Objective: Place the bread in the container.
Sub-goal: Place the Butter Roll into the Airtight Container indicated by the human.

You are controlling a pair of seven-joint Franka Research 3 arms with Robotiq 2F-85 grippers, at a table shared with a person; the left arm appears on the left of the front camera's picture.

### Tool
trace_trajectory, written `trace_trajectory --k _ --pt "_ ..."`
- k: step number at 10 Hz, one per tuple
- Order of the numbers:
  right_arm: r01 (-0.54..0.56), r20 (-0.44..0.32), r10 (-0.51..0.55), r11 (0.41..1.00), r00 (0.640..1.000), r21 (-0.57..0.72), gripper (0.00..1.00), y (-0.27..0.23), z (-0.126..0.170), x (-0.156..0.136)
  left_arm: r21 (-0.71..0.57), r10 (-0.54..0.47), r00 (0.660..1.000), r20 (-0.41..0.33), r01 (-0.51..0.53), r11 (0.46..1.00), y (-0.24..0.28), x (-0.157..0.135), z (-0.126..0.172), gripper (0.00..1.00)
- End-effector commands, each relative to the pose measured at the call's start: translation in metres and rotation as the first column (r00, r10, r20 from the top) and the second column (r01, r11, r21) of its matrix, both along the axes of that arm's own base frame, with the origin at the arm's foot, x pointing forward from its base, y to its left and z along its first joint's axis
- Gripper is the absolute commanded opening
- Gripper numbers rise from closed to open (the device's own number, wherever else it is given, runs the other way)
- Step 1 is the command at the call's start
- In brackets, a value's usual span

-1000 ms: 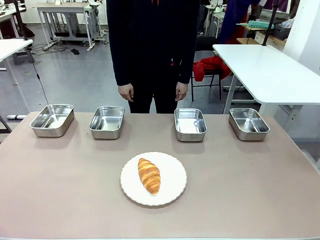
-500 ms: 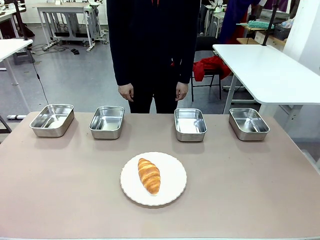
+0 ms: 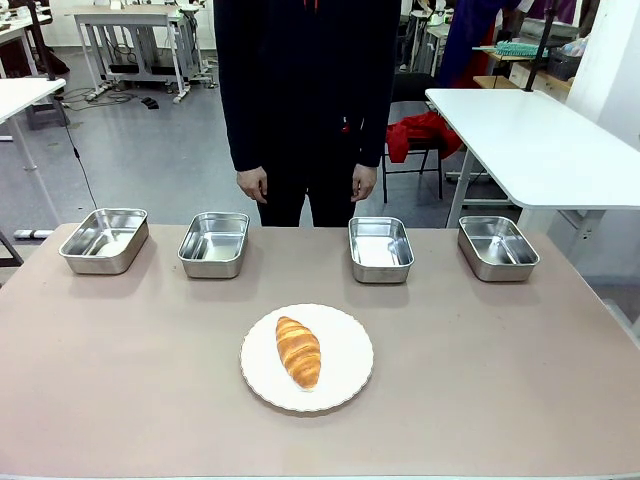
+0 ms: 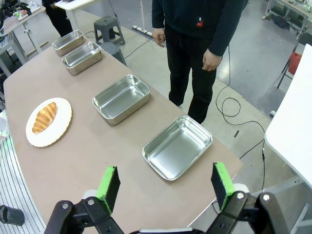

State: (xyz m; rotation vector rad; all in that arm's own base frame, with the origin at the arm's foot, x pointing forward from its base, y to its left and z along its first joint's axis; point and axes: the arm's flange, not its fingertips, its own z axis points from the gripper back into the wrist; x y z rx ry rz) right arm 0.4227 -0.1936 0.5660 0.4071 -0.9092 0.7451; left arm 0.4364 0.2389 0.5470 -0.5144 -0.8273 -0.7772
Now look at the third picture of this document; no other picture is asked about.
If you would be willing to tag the person's left hand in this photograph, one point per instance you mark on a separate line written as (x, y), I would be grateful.
(363, 181)

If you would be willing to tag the person's right hand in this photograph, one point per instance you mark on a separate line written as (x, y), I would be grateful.
(252, 182)

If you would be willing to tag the golden croissant bread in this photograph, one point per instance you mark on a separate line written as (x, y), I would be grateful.
(298, 352)

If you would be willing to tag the person's right forearm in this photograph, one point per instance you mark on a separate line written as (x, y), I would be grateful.
(245, 135)

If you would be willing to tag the person's left forearm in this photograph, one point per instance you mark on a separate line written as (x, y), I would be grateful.
(372, 130)

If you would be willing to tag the steel rectangular container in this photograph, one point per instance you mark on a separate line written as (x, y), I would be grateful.
(380, 252)
(102, 245)
(497, 250)
(214, 247)

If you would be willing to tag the red cloth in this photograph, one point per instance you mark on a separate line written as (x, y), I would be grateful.
(415, 132)

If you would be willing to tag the black folding chair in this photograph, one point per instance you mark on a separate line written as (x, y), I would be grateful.
(415, 85)

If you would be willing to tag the person in dark clothes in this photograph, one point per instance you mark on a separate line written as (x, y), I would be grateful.
(300, 75)

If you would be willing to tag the black floor pedal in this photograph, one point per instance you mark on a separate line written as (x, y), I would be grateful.
(150, 103)

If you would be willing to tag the wooden desk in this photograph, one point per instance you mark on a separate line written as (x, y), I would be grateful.
(500, 80)

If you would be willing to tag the bystander in blue clothes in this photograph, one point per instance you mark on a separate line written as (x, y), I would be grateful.
(470, 40)

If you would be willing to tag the white scalloped plate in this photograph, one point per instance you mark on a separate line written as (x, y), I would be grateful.
(345, 360)

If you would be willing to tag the large white table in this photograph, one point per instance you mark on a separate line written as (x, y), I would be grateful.
(540, 145)

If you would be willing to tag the teal bristle item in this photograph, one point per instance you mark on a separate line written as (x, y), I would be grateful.
(520, 50)

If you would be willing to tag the grey workbench table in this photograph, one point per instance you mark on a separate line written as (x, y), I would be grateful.
(125, 20)

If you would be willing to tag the black clamp pole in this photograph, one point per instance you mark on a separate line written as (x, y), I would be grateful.
(42, 45)
(537, 50)

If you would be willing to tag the white power strip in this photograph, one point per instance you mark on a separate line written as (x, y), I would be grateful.
(32, 233)

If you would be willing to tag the grey storage basket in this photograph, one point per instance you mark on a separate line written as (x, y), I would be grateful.
(565, 65)

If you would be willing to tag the white table with slim leg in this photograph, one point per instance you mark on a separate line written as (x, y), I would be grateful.
(25, 95)

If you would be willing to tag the grey metal frame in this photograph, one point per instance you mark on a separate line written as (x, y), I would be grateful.
(622, 322)

